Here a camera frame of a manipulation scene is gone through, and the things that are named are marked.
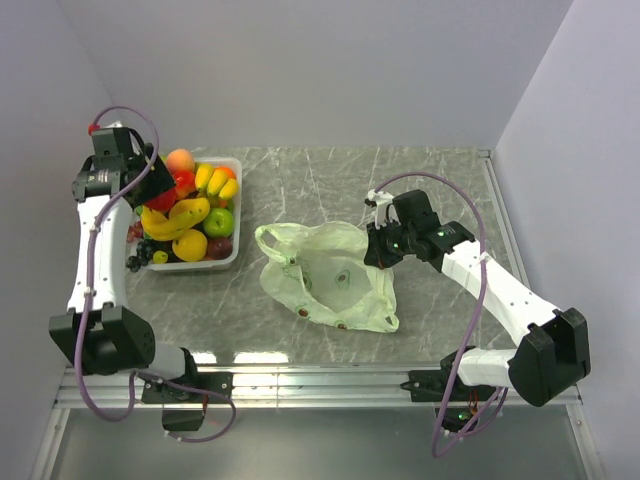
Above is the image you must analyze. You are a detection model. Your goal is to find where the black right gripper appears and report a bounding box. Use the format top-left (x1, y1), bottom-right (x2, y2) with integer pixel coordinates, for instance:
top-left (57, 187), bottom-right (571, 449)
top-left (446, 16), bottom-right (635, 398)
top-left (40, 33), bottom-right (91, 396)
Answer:
top-left (365, 216), bottom-right (417, 270)

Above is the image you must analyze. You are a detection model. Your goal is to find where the shiny red fake apple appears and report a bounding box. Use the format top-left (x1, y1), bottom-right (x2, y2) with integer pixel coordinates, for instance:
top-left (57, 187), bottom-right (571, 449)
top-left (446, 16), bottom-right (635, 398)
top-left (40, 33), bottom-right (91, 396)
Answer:
top-left (144, 188), bottom-right (177, 213)

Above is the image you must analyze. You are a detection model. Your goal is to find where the orange fake peach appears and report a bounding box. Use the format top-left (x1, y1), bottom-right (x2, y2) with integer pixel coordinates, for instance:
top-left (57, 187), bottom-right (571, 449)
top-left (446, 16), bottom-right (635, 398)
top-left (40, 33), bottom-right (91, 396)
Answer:
top-left (165, 149), bottom-right (195, 174)

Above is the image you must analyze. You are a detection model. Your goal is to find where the large yellow banana bunch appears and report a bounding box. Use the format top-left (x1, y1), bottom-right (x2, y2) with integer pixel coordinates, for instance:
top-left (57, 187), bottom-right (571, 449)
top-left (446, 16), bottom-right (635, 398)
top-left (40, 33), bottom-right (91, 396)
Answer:
top-left (140, 198), bottom-right (210, 241)

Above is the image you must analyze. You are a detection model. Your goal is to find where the pale green avocado plastic bag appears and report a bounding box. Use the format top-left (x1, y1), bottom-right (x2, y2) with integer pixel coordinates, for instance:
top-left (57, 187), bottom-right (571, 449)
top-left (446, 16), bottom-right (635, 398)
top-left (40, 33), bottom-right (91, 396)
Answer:
top-left (254, 221), bottom-right (399, 333)

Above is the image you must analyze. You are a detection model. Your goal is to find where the yellow fake lemon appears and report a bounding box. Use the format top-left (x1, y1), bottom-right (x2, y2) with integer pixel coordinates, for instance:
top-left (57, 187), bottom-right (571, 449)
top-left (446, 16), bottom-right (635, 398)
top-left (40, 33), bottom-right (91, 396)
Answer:
top-left (172, 229), bottom-right (208, 262)

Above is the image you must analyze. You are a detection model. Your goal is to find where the dark red fake plum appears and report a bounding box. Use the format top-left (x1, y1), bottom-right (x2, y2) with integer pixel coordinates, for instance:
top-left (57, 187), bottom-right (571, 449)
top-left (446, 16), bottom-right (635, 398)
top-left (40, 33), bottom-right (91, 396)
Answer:
top-left (206, 237), bottom-right (233, 260)

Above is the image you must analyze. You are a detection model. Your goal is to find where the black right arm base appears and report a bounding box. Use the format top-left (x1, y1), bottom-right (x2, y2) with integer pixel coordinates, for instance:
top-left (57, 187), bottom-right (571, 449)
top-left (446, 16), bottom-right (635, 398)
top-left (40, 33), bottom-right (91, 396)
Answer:
top-left (400, 370), bottom-right (496, 433)

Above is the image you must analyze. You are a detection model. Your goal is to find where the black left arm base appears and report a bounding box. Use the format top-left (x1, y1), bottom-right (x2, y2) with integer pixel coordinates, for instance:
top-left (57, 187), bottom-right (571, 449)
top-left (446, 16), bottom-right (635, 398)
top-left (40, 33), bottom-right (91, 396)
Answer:
top-left (141, 372), bottom-right (235, 434)

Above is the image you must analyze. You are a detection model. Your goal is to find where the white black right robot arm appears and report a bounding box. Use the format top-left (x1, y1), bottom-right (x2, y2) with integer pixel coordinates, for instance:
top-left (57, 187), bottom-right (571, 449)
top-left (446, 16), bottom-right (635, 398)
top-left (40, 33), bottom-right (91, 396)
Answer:
top-left (364, 190), bottom-right (591, 407)

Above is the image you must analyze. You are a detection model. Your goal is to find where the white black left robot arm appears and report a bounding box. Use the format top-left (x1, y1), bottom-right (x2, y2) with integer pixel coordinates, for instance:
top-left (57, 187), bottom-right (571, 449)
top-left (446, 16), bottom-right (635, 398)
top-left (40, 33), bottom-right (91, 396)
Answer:
top-left (49, 126), bottom-right (202, 402)

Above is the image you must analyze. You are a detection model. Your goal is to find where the red fake grape bunch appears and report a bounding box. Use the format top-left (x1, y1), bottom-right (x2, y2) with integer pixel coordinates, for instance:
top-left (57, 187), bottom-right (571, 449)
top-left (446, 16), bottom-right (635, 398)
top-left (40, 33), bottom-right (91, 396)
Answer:
top-left (126, 221), bottom-right (144, 243)

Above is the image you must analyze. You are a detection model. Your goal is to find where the orange fake tangerine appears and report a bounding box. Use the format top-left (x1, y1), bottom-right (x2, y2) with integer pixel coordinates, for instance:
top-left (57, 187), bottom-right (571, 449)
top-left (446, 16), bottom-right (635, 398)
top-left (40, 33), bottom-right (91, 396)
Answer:
top-left (216, 166), bottom-right (236, 179)

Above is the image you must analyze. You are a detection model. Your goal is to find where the green fake apple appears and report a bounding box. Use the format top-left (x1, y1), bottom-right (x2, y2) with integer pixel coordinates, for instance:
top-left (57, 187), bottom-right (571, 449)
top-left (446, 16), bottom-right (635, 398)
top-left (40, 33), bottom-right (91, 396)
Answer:
top-left (202, 207), bottom-right (235, 238)

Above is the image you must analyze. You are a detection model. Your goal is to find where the small green fake grape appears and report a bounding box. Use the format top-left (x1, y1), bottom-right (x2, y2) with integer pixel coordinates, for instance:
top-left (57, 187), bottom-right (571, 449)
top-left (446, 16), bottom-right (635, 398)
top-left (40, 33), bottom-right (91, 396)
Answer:
top-left (152, 250), bottom-right (168, 264)

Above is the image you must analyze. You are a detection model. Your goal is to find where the small yellow banana bunch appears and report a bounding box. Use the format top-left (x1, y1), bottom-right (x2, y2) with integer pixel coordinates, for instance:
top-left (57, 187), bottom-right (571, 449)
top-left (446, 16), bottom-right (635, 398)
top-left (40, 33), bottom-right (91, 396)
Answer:
top-left (195, 163), bottom-right (240, 200)

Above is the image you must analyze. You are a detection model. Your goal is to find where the dark purple grape bunch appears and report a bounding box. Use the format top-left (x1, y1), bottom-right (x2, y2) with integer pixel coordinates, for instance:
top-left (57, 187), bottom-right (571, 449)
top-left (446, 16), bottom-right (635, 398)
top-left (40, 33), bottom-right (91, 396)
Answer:
top-left (125, 239), bottom-right (154, 273)

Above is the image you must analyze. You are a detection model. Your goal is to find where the white plastic fruit bin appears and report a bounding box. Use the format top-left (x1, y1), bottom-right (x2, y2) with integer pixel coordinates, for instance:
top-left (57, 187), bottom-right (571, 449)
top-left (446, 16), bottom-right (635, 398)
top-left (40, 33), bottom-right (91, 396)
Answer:
top-left (128, 152), bottom-right (242, 272)

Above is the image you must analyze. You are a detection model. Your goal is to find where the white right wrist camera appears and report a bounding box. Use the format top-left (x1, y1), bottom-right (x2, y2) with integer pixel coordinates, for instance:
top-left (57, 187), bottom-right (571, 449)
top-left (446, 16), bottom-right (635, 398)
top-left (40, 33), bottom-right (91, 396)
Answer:
top-left (365, 189), bottom-right (399, 230)

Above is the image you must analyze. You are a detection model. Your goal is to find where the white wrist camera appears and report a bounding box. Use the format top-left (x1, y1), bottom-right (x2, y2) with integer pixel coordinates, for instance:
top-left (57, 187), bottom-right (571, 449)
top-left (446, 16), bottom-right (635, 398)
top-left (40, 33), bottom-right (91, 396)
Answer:
top-left (365, 189), bottom-right (399, 230)
top-left (104, 121), bottom-right (141, 154)

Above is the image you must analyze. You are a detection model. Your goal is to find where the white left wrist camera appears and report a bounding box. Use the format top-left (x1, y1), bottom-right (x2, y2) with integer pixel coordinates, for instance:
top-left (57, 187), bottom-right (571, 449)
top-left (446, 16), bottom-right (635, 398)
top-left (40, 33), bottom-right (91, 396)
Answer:
top-left (104, 121), bottom-right (141, 154)

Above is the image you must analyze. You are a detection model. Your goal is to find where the aluminium mounting rail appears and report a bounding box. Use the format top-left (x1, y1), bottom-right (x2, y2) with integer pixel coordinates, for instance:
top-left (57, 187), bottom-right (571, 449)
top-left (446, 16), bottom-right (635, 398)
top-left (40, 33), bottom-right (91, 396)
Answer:
top-left (53, 364), bottom-right (581, 410)

